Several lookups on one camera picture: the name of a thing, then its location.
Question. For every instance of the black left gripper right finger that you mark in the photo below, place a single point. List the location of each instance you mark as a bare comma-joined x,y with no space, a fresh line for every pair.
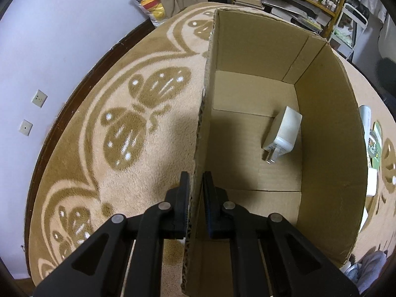
269,256

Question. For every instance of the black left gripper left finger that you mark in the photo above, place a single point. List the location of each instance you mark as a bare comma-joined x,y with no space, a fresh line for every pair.
124,256

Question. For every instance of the white wall charger plug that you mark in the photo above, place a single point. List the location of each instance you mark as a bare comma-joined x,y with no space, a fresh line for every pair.
282,135

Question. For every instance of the brown cardboard box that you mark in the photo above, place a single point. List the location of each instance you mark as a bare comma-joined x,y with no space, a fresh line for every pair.
257,65

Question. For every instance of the white power bank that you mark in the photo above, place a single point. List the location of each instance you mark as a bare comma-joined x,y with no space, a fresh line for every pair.
372,178

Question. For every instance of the white remote control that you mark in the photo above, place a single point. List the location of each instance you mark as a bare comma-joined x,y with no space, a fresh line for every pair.
365,116

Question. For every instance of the grey clothing on floor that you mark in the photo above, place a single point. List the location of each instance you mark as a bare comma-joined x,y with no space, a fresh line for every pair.
364,273

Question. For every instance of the beige patterned round rug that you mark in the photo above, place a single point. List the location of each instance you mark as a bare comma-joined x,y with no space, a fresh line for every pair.
134,135

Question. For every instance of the green cartoon oval coaster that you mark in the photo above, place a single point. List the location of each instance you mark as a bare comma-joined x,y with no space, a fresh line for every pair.
375,145

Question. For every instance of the white plastic cart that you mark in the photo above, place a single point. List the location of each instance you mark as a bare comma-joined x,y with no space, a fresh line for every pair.
351,24

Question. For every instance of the lower white wall socket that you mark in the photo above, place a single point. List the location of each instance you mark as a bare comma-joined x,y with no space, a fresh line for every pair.
25,127

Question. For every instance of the white wall socket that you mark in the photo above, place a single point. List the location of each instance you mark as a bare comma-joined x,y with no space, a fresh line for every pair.
25,127
39,98

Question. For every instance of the upper white wall socket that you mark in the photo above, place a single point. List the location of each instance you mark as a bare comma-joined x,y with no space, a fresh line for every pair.
39,98

